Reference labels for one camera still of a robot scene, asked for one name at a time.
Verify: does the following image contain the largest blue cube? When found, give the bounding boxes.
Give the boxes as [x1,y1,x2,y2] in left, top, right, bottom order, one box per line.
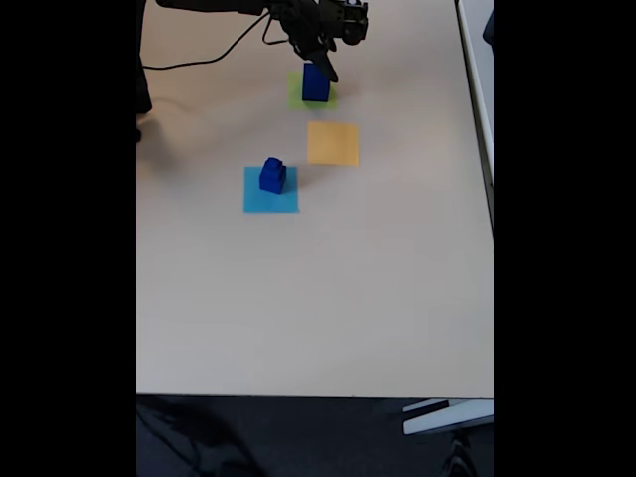
[301,62,332,103]

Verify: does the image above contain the large blue cube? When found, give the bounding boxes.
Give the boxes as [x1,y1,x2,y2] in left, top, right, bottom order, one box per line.
[258,167,288,195]

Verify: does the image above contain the green paper square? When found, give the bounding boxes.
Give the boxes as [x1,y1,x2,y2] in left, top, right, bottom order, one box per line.
[287,71,338,111]

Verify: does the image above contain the orange paper square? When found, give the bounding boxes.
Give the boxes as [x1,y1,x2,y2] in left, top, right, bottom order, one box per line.
[306,120,361,168]

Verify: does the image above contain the blue paper square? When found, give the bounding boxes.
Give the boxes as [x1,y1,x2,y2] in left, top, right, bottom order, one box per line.
[242,166,301,215]

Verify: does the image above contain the white adjacent table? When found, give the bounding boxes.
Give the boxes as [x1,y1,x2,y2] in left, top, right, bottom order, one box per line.
[455,0,495,233]

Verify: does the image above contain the white table foot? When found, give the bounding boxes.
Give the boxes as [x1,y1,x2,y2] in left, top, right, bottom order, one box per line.
[401,397,495,437]

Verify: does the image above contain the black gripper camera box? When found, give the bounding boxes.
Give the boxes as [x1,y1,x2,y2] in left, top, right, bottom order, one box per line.
[340,0,371,47]

